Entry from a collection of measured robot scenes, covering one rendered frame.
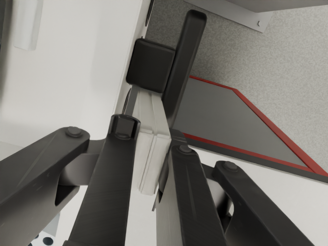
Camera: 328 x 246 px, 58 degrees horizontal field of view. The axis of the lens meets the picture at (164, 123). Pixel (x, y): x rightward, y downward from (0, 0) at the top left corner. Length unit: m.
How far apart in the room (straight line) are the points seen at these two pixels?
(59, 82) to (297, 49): 1.01
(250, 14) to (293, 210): 0.80
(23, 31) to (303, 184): 0.35
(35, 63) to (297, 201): 0.34
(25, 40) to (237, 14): 0.91
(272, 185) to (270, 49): 0.80
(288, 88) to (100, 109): 1.07
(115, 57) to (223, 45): 0.96
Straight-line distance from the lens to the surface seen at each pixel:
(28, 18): 0.26
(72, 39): 0.26
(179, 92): 0.18
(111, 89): 0.16
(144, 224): 0.41
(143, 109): 0.15
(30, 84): 0.28
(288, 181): 0.40
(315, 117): 1.28
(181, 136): 0.15
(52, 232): 0.40
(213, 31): 1.10
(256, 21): 1.11
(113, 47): 0.16
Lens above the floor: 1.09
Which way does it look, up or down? 71 degrees down
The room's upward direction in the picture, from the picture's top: 179 degrees counter-clockwise
